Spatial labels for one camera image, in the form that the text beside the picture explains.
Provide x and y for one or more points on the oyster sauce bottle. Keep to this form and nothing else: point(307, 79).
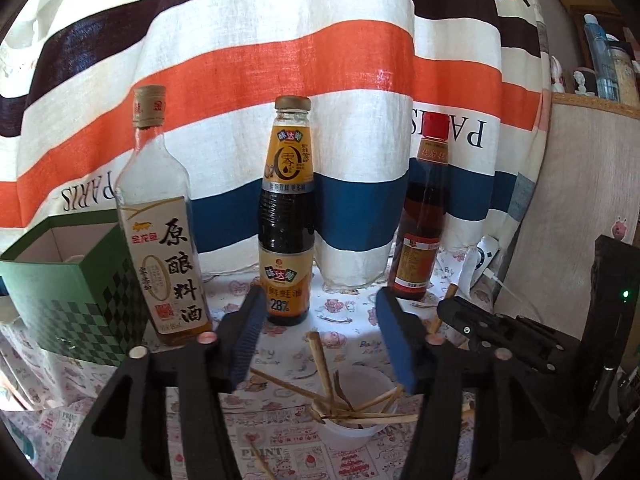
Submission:
point(286, 214)

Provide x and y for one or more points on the gold spoon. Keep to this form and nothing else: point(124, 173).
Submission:
point(434, 327)

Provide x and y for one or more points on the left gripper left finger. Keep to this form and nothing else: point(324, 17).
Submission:
point(237, 336)

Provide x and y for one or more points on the cooking wine bottle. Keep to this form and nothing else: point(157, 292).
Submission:
point(152, 194)

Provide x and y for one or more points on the green checkered box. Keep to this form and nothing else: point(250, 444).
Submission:
point(74, 286)

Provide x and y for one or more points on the wooden chopstick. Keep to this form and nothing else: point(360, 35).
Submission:
point(392, 399)
point(315, 415)
point(339, 392)
point(316, 349)
point(259, 460)

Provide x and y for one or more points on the red label sauce bottle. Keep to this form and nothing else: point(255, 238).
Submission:
point(423, 214)

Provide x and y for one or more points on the clear plastic cup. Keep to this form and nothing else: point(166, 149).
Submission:
point(362, 395)

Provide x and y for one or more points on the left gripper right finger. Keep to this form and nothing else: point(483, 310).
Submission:
point(404, 337)

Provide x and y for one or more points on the white charger with cable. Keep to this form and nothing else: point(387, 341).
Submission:
point(476, 265)

